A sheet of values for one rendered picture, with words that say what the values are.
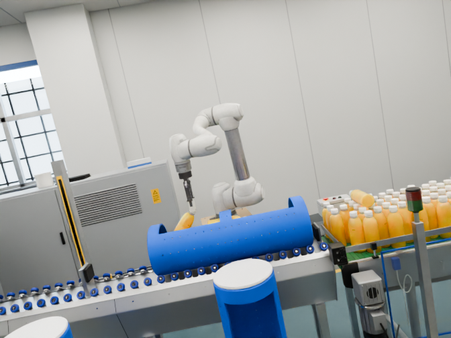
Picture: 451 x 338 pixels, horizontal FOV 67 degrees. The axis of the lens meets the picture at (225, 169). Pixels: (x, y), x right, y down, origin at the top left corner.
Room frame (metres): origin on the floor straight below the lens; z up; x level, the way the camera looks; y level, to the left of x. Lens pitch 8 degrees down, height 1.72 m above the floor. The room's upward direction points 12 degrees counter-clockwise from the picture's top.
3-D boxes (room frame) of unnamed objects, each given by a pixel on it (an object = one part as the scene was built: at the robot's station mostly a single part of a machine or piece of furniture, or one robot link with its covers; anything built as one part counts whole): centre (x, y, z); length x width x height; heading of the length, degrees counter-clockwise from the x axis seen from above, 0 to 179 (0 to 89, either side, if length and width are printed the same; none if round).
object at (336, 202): (2.15, -0.64, 1.05); 0.20 x 0.10 x 0.10; 89
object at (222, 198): (2.53, 0.06, 1.18); 0.18 x 0.16 x 0.22; 72
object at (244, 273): (1.50, 0.02, 1.03); 0.28 x 0.28 x 0.01
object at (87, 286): (1.90, 0.90, 1.00); 0.10 x 0.04 x 0.15; 179
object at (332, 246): (1.67, -0.47, 0.95); 0.10 x 0.07 x 0.10; 179
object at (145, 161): (3.55, 0.86, 1.48); 0.24 x 0.12 x 0.08; 105
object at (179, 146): (1.93, 0.22, 1.63); 0.13 x 0.11 x 0.16; 72
